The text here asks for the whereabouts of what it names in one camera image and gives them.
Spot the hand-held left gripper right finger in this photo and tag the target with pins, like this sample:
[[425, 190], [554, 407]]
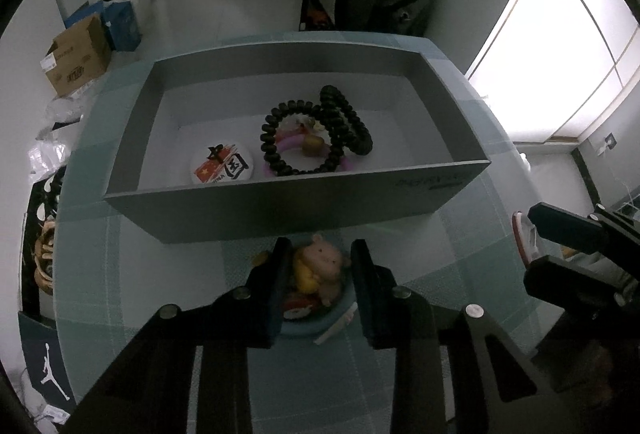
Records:
[[364, 299]]

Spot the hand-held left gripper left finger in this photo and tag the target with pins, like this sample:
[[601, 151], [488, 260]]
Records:
[[272, 299]]

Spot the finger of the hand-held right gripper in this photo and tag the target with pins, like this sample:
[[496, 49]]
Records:
[[565, 224], [565, 281]]

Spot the pig toy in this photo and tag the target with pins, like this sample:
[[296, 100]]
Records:
[[320, 264]]

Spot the grey cardboard box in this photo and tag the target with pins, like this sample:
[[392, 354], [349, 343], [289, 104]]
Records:
[[280, 209]]

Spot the round pin badge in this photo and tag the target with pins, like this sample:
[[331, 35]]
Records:
[[222, 164]]

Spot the red and white sneaker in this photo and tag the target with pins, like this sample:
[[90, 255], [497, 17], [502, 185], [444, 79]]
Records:
[[522, 239]]

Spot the bright window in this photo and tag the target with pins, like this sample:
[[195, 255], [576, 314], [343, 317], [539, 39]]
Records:
[[550, 39]]

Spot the tan shoes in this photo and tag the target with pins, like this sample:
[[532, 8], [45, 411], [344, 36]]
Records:
[[45, 259]]

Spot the Jordan logo bag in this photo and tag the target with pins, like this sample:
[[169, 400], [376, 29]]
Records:
[[45, 359]]

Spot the clear plastic bags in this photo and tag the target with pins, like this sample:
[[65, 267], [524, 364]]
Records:
[[55, 129]]

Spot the orange object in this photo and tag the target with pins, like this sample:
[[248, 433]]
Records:
[[320, 18]]

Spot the brown cardboard box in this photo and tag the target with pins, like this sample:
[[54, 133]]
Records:
[[75, 59]]

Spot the blue paper bag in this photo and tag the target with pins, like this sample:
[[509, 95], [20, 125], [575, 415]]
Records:
[[122, 26]]

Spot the blue carton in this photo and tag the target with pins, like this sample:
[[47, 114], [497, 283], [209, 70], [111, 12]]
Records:
[[82, 16]]

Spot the wall socket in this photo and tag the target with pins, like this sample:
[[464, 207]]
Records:
[[608, 141]]

